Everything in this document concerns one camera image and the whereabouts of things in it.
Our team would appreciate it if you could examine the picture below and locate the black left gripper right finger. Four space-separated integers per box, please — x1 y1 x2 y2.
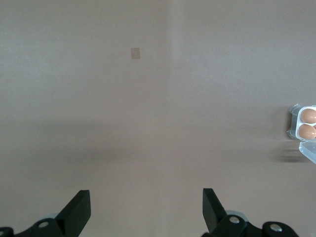
201 188 299 237

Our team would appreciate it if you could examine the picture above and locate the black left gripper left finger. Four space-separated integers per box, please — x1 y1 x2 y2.
0 189 91 237

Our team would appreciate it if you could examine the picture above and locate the clear plastic egg box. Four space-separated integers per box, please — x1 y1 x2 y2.
287 103 316 165

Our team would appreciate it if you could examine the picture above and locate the brown egg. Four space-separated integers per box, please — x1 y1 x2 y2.
301 108 316 123
298 123 316 139

